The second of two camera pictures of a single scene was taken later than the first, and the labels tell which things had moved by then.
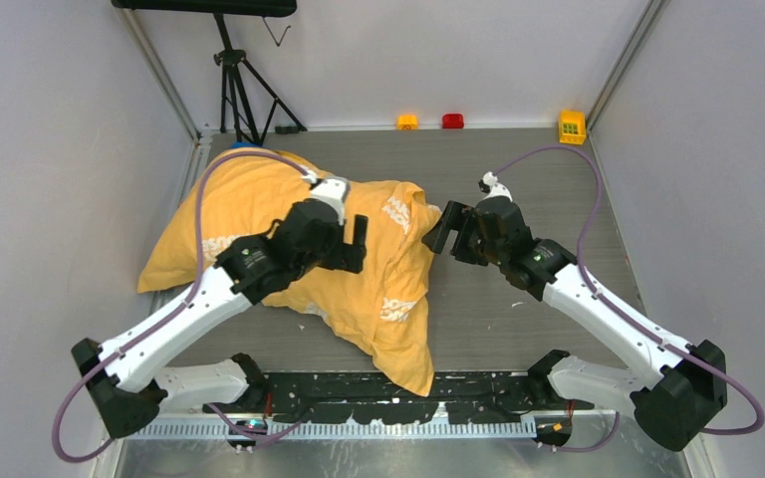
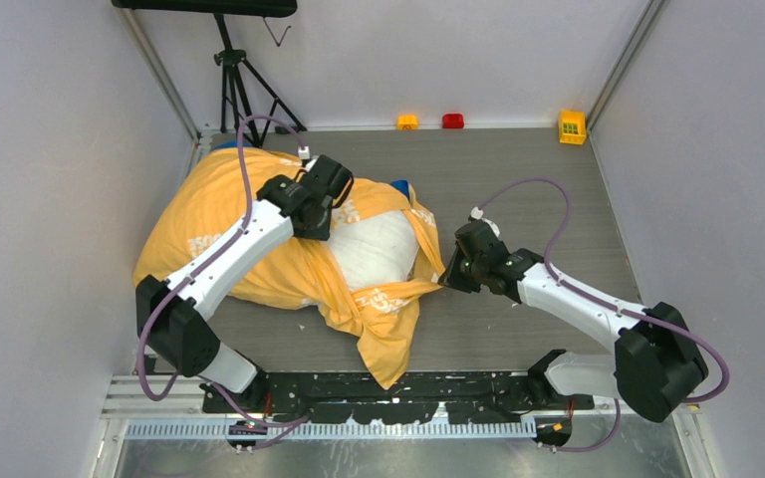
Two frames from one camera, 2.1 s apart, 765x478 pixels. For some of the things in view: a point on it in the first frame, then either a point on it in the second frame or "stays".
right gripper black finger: x=458 y=217 -> x=454 y=277
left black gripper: x=347 y=256 -> x=320 y=234
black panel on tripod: x=251 y=8 stays
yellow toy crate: x=572 y=126 stays
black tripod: x=258 y=100 stays
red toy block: x=452 y=121 stays
